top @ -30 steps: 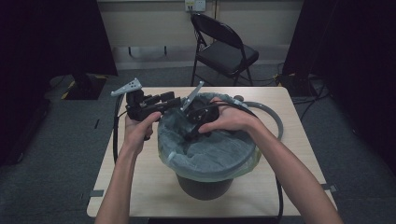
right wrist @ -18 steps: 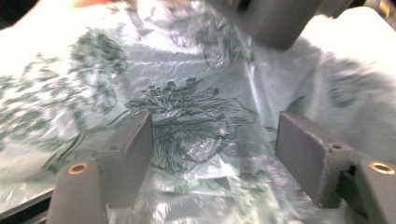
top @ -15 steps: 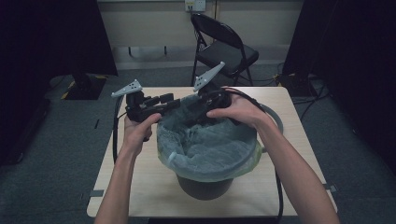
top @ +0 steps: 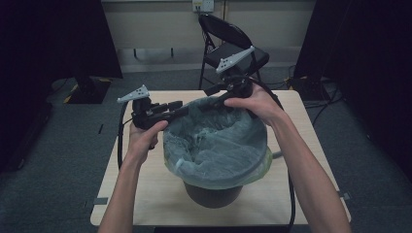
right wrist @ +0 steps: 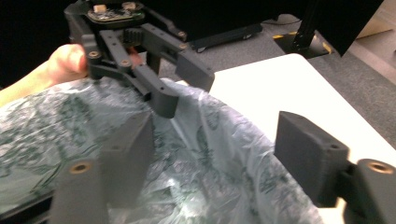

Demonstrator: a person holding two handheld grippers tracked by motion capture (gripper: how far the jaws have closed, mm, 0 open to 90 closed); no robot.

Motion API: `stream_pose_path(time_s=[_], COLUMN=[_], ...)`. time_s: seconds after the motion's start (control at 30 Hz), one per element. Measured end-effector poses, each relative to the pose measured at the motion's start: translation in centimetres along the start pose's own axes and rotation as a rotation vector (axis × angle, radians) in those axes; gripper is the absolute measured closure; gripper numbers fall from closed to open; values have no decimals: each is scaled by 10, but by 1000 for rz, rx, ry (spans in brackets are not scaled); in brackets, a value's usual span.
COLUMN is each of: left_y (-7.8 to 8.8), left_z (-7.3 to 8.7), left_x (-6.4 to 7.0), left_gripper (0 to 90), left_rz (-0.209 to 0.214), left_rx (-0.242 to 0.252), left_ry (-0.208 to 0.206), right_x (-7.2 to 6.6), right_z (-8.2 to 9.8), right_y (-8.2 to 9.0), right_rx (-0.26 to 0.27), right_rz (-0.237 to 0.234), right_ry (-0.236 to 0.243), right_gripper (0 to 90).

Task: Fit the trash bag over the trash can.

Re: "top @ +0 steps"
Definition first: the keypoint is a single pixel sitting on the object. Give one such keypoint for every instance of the grey plastic trash bin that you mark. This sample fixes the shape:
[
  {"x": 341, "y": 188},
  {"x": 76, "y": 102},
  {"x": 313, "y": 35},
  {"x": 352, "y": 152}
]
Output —
[{"x": 212, "y": 197}]

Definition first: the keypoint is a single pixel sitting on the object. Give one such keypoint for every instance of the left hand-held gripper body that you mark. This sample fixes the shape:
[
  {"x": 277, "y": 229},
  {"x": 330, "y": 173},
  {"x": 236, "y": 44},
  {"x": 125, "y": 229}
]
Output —
[{"x": 142, "y": 115}]

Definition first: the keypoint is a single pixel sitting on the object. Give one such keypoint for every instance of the black stand base yellow tape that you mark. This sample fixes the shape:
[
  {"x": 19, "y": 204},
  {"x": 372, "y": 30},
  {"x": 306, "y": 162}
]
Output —
[{"x": 90, "y": 92}]

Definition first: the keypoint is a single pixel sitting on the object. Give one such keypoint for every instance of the grey tape strip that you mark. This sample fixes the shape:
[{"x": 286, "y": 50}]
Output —
[
  {"x": 345, "y": 195},
  {"x": 98, "y": 201}
]

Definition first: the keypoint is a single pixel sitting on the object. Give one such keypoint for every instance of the person's left hand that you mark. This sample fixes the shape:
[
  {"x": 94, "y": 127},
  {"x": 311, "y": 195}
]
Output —
[{"x": 142, "y": 142}]

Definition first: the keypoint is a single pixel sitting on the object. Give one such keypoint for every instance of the black tape strip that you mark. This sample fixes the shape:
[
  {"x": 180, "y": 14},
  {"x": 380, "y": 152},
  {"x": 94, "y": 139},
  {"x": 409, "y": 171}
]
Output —
[{"x": 100, "y": 128}]

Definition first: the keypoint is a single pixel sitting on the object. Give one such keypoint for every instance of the black floor box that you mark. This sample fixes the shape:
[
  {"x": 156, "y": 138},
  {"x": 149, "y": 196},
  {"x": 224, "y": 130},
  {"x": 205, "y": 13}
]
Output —
[{"x": 304, "y": 89}]

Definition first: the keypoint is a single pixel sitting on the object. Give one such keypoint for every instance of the person's right hand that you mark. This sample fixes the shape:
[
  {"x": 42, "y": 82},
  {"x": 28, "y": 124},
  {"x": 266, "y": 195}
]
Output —
[{"x": 262, "y": 105}]

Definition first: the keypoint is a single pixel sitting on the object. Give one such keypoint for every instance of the white wall outlet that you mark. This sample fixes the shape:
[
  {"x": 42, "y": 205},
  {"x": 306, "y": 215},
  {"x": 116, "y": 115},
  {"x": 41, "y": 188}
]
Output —
[{"x": 203, "y": 5}]

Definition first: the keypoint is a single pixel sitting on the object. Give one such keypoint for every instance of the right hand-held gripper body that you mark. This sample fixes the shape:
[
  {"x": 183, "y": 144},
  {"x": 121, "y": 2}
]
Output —
[{"x": 239, "y": 85}]

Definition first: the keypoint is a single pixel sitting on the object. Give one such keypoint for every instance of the green printed plastic garbage bag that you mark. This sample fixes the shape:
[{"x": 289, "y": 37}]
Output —
[{"x": 220, "y": 145}]

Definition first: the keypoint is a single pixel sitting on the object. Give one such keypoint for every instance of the black folding chair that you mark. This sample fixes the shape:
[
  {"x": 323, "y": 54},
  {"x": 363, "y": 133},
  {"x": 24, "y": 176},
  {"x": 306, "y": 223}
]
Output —
[{"x": 226, "y": 29}]

